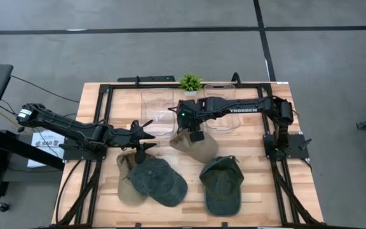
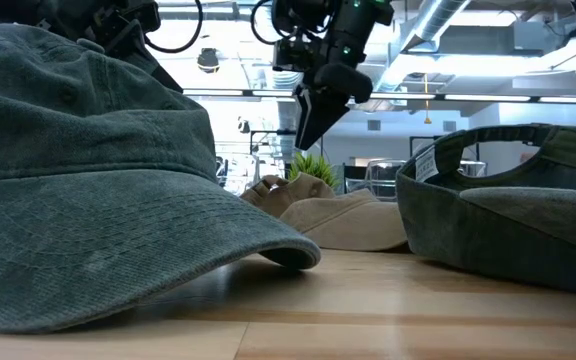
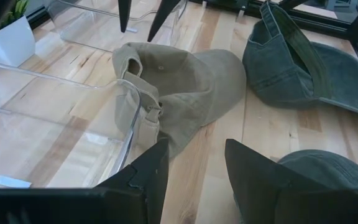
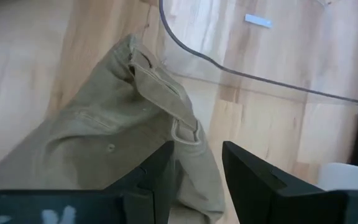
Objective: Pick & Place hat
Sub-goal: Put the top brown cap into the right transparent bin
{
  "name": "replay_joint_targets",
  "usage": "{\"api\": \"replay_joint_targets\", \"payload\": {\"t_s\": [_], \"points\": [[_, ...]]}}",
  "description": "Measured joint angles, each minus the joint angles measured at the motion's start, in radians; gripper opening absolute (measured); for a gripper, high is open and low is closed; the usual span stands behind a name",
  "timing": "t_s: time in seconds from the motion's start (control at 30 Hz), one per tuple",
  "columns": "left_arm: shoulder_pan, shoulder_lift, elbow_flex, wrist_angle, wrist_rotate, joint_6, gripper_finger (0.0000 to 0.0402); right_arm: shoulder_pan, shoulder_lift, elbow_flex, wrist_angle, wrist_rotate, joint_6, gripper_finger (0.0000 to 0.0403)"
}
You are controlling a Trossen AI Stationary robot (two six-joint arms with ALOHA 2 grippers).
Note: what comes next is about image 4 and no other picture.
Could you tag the clear plastic bin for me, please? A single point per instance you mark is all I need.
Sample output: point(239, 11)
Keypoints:
point(259, 46)

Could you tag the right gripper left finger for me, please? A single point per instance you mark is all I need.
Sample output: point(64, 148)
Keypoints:
point(154, 186)

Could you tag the khaki baseball cap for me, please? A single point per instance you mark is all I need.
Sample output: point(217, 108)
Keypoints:
point(104, 124)

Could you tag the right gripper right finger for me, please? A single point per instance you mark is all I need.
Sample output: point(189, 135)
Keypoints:
point(259, 193)

